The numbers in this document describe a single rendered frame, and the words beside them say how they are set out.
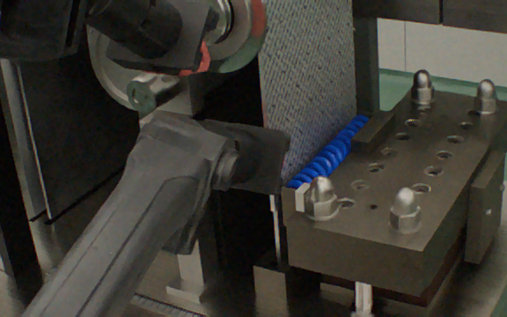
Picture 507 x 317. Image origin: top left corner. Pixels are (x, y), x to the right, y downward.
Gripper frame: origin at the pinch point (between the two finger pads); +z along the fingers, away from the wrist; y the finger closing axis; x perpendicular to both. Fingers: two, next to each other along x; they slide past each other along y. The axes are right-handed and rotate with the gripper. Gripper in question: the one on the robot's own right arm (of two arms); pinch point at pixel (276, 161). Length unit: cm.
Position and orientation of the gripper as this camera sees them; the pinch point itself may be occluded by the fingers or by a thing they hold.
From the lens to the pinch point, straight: 96.4
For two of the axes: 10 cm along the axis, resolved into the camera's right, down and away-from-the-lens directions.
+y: 8.6, 1.7, -4.8
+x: 1.8, -9.8, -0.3
